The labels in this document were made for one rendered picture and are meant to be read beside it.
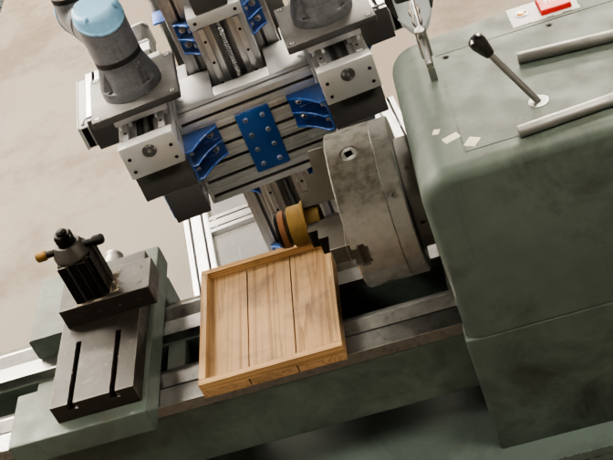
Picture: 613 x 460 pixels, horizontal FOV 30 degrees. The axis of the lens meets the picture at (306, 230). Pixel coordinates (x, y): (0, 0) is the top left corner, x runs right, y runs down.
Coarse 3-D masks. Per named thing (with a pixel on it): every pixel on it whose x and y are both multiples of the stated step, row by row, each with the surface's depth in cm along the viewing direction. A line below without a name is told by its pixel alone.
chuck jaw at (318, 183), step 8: (312, 152) 223; (320, 152) 223; (312, 160) 223; (320, 160) 223; (312, 168) 224; (320, 168) 223; (304, 176) 224; (312, 176) 224; (320, 176) 224; (328, 176) 223; (312, 184) 224; (320, 184) 224; (328, 184) 224; (304, 192) 224; (312, 192) 224; (320, 192) 224; (328, 192) 224; (304, 200) 225; (312, 200) 224; (320, 200) 224; (328, 200) 224
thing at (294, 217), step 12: (300, 204) 224; (276, 216) 225; (288, 216) 224; (300, 216) 223; (312, 216) 224; (276, 228) 224; (288, 228) 224; (300, 228) 223; (288, 240) 224; (300, 240) 224
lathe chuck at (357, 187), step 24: (336, 144) 216; (360, 144) 214; (336, 168) 212; (360, 168) 211; (336, 192) 210; (360, 192) 210; (360, 216) 210; (384, 216) 209; (360, 240) 211; (384, 240) 211; (360, 264) 214; (384, 264) 214
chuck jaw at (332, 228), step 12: (336, 216) 222; (312, 228) 221; (324, 228) 220; (336, 228) 219; (312, 240) 222; (324, 240) 218; (336, 240) 216; (324, 252) 220; (336, 252) 214; (348, 252) 215; (360, 252) 213; (336, 264) 216
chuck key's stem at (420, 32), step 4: (416, 28) 212; (420, 28) 212; (424, 28) 212; (416, 32) 212; (420, 32) 211; (424, 32) 212; (416, 36) 212; (420, 36) 212; (424, 36) 212; (428, 40) 213; (420, 44) 213; (428, 44) 213; (420, 48) 214; (428, 68) 217; (432, 68) 217; (432, 72) 217; (432, 76) 218; (436, 76) 218; (432, 80) 218
